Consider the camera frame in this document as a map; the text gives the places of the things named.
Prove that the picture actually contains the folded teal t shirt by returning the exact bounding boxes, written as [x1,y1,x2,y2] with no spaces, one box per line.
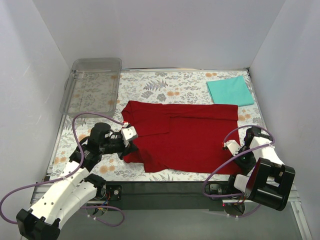
[206,76,254,107]

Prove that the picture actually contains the red t shirt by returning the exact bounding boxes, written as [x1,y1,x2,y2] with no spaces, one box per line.
[121,100,240,173]

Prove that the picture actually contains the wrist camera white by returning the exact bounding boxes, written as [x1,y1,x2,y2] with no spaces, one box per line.
[120,122,138,147]
[222,139,241,156]

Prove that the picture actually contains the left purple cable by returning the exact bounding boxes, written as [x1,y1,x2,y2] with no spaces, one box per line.
[0,112,128,227]

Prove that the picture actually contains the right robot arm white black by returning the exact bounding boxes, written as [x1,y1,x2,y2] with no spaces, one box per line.
[223,125,296,211]

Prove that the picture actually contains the clear plastic bin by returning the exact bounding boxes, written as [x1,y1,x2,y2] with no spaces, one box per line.
[59,57,122,117]

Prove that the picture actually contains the aluminium frame rail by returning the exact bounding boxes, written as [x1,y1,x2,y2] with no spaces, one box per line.
[19,181,313,240]

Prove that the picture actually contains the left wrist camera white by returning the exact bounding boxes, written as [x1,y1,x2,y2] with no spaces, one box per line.
[120,122,138,147]

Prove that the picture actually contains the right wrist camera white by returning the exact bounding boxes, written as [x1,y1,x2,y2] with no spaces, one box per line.
[222,139,241,156]

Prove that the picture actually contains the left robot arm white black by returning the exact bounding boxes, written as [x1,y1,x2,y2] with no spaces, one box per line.
[16,122,138,240]

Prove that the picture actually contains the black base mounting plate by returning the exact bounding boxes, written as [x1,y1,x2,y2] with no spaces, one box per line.
[105,181,224,212]

